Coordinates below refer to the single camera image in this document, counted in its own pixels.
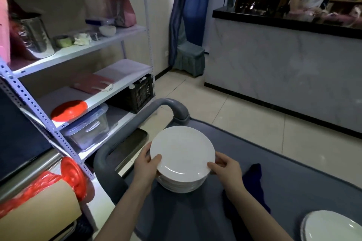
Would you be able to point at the person's left hand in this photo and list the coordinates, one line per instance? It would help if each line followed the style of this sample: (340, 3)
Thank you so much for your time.
(144, 173)

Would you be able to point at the person's right hand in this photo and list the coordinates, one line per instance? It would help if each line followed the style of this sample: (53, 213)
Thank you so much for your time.
(229, 176)

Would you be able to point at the dark blue cleaning cloth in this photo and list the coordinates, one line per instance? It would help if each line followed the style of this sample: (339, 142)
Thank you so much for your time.
(254, 181)

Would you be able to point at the white round plate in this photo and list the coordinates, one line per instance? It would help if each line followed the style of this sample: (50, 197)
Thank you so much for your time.
(181, 187)

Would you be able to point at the stack of white plates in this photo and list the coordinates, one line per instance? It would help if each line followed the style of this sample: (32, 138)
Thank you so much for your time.
(181, 150)
(333, 228)

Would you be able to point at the person's right forearm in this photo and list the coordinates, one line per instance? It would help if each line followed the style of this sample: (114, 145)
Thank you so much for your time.
(257, 218)

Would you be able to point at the person's left forearm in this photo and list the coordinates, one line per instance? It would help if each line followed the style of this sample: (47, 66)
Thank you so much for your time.
(118, 218)

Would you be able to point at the steel tray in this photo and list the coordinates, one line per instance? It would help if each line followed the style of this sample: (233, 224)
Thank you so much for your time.
(130, 147)

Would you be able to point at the grey service cart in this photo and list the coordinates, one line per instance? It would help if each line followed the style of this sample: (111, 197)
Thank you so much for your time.
(282, 164)

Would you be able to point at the clear container blue lid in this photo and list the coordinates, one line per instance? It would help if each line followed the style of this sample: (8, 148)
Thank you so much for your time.
(87, 133)

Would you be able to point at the black plastic crate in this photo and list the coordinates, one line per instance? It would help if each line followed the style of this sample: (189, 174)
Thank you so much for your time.
(141, 96)

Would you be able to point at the red plastic lid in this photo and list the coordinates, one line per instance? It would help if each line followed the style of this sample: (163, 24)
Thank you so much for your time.
(69, 111)

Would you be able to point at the white metal shelf rack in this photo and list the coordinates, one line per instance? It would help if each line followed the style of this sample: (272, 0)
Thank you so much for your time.
(124, 71)

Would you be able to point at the brown cardboard box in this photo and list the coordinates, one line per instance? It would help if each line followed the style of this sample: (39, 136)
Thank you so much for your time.
(39, 215)

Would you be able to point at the marble bar counter black top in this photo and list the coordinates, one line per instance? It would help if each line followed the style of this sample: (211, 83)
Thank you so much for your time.
(282, 65)

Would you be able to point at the chair with grey-green cover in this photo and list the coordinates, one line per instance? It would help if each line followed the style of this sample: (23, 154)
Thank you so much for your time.
(189, 57)

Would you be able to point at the white bowl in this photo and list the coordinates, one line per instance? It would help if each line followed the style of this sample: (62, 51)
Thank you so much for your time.
(107, 31)

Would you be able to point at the crumpled white cloth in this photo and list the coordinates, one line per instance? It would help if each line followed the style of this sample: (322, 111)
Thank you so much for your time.
(82, 39)

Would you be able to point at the small green object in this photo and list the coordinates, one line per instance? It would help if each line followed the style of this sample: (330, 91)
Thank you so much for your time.
(62, 41)

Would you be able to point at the dark blue flat box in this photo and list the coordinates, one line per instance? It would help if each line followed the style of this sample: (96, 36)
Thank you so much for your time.
(97, 21)

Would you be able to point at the pink bag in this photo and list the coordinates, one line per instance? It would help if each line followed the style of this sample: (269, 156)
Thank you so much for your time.
(124, 12)

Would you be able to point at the shiny metal container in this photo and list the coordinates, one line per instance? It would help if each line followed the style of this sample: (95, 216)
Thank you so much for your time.
(34, 37)

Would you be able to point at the row of pink bags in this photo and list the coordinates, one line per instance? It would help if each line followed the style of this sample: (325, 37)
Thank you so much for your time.
(339, 19)

